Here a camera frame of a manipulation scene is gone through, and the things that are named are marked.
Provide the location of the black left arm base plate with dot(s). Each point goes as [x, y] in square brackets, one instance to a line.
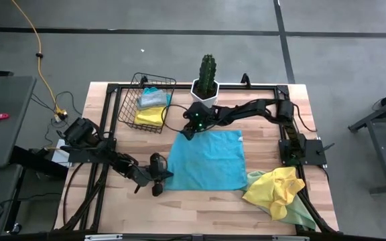
[79, 156]

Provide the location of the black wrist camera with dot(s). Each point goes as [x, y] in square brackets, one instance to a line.
[198, 115]
[157, 167]

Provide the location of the green cactus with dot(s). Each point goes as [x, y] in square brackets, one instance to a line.
[207, 75]

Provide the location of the gray microfiber towel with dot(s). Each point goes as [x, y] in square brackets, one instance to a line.
[151, 98]

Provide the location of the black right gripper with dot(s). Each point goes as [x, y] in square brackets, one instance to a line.
[188, 124]

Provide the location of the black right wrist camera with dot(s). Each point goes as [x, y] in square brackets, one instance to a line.
[198, 115]

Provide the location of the gray side table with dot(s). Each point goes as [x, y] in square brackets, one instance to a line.
[2, 120]

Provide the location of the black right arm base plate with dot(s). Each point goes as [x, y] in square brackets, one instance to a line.
[313, 152]

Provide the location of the light green microfiber towel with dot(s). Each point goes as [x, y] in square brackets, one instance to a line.
[300, 216]

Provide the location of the black table frame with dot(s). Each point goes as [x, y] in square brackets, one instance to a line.
[119, 87]

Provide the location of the white paper sheet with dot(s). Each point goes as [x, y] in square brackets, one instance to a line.
[57, 157]

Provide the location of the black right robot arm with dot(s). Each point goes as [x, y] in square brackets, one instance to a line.
[253, 107]

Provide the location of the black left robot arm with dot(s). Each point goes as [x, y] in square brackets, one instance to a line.
[79, 132]

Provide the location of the silver frame bracket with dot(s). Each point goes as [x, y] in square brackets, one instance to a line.
[290, 238]
[102, 237]

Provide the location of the teal microfiber towel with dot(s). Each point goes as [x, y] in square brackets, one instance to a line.
[206, 160]
[149, 89]

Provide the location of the yellow microfiber towel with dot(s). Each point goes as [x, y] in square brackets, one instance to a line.
[149, 117]
[273, 194]

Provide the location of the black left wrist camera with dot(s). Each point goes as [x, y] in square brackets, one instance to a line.
[157, 167]

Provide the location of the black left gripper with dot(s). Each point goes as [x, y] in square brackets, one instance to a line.
[157, 190]

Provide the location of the dark metal side stand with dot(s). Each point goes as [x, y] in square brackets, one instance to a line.
[380, 147]

